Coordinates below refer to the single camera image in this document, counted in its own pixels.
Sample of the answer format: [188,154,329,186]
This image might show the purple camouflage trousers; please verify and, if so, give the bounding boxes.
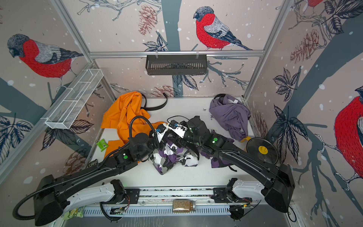
[149,140,237,175]

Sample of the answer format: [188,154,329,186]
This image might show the orange trousers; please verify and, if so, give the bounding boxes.
[101,91,150,156]

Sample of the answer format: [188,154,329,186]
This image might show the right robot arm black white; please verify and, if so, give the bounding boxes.
[181,116,295,213]

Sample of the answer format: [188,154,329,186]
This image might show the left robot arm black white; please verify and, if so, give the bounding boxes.
[12,116,166,226]

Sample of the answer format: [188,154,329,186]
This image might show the small green packet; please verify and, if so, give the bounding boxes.
[96,139,109,152]

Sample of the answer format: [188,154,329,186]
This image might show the plain purple garment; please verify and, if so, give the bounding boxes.
[209,94,251,141]

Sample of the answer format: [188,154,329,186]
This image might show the yellow object beside spool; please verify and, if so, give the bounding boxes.
[241,136,251,143]

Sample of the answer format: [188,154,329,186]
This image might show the dark candy packet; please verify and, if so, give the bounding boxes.
[86,159,98,168]

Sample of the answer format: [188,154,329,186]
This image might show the black spool yellow hub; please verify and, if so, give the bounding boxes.
[246,138,279,164]

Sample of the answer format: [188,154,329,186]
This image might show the black perforated metal shelf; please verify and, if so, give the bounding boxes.
[146,55,208,76]

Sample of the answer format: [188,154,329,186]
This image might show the jar of grains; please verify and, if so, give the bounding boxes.
[172,200,196,213]

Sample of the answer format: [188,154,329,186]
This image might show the green snack bag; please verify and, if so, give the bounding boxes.
[63,207,85,220]

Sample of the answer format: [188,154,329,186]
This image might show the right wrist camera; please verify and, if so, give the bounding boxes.
[168,120,188,138]

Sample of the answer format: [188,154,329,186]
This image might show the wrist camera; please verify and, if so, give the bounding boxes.
[168,120,188,138]
[156,124,168,143]

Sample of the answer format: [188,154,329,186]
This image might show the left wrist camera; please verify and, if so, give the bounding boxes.
[156,124,168,143]

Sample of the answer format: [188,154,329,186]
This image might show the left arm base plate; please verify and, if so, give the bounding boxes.
[114,188,140,205]

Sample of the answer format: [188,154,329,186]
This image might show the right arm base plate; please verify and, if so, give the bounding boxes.
[211,187,253,203]

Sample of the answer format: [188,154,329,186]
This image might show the white wire mesh basket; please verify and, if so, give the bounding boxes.
[45,69,104,129]

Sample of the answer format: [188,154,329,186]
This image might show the horizontal aluminium frame bar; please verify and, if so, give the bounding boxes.
[89,50,265,59]

